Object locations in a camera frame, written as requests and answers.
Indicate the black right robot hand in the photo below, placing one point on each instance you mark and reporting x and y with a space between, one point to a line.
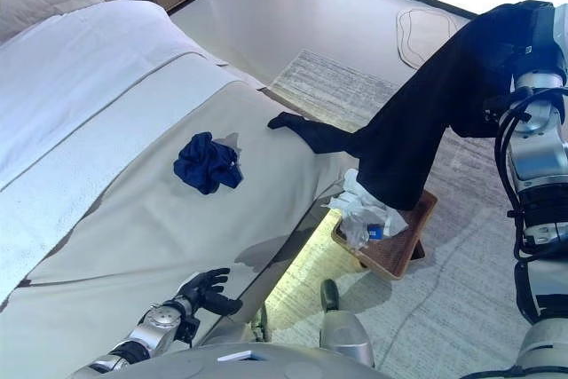
543 37

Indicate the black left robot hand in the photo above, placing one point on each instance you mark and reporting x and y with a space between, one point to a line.
206 292

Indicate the grey robot torso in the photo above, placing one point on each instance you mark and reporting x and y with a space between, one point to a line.
244 365

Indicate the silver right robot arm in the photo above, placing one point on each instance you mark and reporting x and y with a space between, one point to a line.
541 161

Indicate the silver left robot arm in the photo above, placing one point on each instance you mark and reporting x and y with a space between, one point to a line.
155 330

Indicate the silver right robot leg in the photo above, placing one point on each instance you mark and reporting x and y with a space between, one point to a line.
346 334

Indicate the dark blue garment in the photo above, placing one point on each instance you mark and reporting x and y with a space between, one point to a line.
204 166

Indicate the white garment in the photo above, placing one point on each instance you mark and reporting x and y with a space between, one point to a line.
355 210

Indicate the brown wooden basket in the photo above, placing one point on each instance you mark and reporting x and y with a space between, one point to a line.
399 246

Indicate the silver robot leg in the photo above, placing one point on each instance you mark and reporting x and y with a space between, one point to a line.
235 332
346 334

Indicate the bed with beige cover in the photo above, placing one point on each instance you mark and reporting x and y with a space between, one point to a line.
177 237

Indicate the black trousers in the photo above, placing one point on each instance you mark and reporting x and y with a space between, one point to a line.
421 112

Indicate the white duvet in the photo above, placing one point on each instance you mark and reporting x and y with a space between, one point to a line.
89 86

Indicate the beige pillow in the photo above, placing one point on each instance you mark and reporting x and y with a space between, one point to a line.
35 2

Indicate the silver left robot leg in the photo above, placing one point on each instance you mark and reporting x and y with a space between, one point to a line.
235 332

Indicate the grey striped rug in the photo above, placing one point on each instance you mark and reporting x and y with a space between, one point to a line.
466 263

